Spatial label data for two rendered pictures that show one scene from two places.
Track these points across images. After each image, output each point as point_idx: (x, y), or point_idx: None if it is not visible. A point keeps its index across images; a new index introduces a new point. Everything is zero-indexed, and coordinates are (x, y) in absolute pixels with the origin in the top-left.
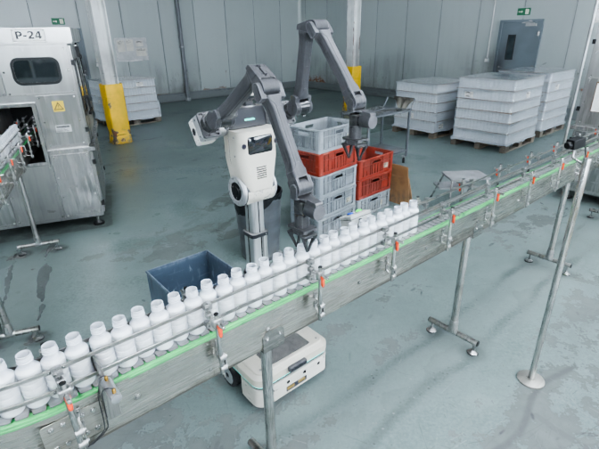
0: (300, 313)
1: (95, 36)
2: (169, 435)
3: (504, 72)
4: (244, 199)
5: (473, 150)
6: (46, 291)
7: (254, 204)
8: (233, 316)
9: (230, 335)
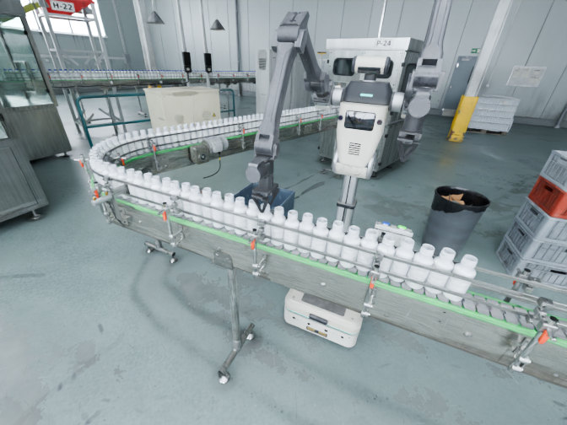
0: (249, 260)
1: (478, 57)
2: (246, 285)
3: None
4: (332, 166)
5: None
6: (307, 192)
7: (346, 177)
8: (196, 219)
9: (189, 229)
